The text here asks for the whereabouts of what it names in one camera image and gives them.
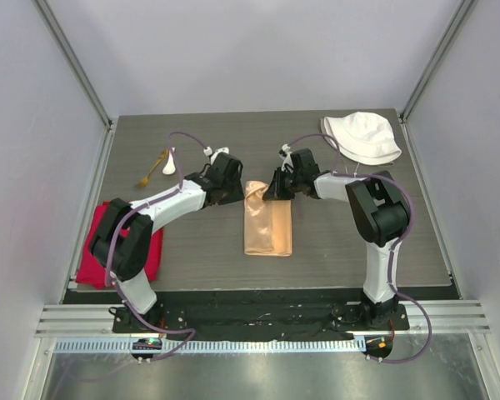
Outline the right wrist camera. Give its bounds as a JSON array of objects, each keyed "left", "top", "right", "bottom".
[{"left": 278, "top": 144, "right": 293, "bottom": 172}]

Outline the left aluminium frame post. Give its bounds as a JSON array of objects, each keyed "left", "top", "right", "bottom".
[{"left": 29, "top": 0, "right": 118, "bottom": 130}]

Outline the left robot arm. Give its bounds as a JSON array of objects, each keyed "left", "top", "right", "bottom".
[{"left": 88, "top": 149, "right": 244, "bottom": 333}]

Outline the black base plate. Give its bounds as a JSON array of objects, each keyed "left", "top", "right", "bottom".
[{"left": 62, "top": 287, "right": 411, "bottom": 339}]

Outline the aluminium frame post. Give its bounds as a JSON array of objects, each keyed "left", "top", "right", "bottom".
[
  {"left": 29, "top": 0, "right": 118, "bottom": 130},
  {"left": 400, "top": 0, "right": 478, "bottom": 123}
]

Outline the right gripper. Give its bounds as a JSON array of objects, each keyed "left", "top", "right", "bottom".
[{"left": 264, "top": 166, "right": 304, "bottom": 200}]

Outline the aluminium front rail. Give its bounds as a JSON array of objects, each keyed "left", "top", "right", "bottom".
[{"left": 36, "top": 300, "right": 490, "bottom": 341}]

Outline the peach cloth napkin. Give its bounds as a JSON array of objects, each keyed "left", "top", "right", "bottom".
[{"left": 243, "top": 181, "right": 293, "bottom": 257}]

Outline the white slotted cable duct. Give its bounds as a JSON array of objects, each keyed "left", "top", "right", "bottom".
[{"left": 53, "top": 337, "right": 366, "bottom": 354}]

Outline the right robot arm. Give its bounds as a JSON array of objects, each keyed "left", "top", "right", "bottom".
[{"left": 262, "top": 145, "right": 412, "bottom": 329}]

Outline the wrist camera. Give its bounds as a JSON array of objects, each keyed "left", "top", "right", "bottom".
[
  {"left": 278, "top": 144, "right": 293, "bottom": 172},
  {"left": 203, "top": 146, "right": 230, "bottom": 163}
]

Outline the red folded cloth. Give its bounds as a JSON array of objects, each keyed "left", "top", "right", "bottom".
[{"left": 76, "top": 202, "right": 163, "bottom": 289}]

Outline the gold fork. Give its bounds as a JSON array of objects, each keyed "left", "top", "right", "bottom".
[{"left": 134, "top": 148, "right": 169, "bottom": 188}]

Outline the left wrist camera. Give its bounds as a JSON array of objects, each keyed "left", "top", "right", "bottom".
[{"left": 203, "top": 146, "right": 230, "bottom": 163}]

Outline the white spoon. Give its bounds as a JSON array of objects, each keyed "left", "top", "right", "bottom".
[{"left": 162, "top": 147, "right": 176, "bottom": 176}]

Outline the white bucket hat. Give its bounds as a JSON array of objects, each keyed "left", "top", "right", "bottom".
[{"left": 320, "top": 112, "right": 402, "bottom": 166}]

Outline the right aluminium frame post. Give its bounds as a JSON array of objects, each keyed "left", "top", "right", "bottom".
[{"left": 400, "top": 0, "right": 478, "bottom": 123}]

